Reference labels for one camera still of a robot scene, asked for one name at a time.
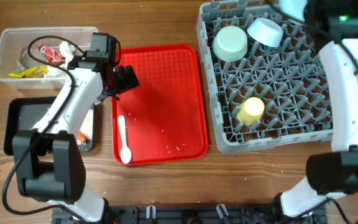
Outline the pile of white rice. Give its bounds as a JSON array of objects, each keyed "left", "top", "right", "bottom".
[{"left": 76, "top": 109, "right": 94, "bottom": 146}]

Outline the white tissue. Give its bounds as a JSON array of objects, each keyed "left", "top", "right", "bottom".
[{"left": 45, "top": 41, "right": 76, "bottom": 78}]

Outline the orange carrot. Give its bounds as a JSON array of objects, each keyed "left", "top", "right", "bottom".
[{"left": 77, "top": 132, "right": 87, "bottom": 144}]

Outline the white plastic spoon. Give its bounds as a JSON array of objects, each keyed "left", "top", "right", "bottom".
[{"left": 117, "top": 115, "right": 132, "bottom": 164}]

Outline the red foil snack wrapper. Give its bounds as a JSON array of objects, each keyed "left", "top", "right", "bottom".
[{"left": 38, "top": 44, "right": 65, "bottom": 65}]

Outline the yellow foil wrapper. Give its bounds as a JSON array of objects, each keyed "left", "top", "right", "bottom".
[{"left": 8, "top": 65, "right": 48, "bottom": 78}]

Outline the mint green bowl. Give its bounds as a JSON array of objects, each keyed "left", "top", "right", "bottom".
[{"left": 212, "top": 26, "right": 248, "bottom": 62}]

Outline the yellow plastic cup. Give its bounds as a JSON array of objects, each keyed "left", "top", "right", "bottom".
[{"left": 236, "top": 97, "right": 265, "bottom": 126}]

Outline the light blue bowl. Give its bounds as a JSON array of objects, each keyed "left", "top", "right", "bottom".
[{"left": 247, "top": 18, "right": 283, "bottom": 47}]

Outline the light blue plate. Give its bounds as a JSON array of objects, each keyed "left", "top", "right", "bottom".
[{"left": 279, "top": 0, "right": 308, "bottom": 22}]

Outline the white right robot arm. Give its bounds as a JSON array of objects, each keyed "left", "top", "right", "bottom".
[{"left": 272, "top": 1, "right": 358, "bottom": 223}]

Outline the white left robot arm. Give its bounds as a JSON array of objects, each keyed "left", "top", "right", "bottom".
[{"left": 1, "top": 32, "right": 139, "bottom": 223}]

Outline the grey dishwasher rack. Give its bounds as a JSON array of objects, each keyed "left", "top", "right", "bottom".
[{"left": 196, "top": 1, "right": 333, "bottom": 154}]

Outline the red serving tray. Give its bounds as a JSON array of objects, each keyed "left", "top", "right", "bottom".
[{"left": 111, "top": 44, "right": 209, "bottom": 166}]

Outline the clear plastic bin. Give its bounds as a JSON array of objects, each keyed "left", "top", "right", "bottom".
[{"left": 0, "top": 27, "right": 98, "bottom": 90}]

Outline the black tray bin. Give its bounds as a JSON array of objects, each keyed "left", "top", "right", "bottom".
[{"left": 3, "top": 96, "right": 94, "bottom": 156}]

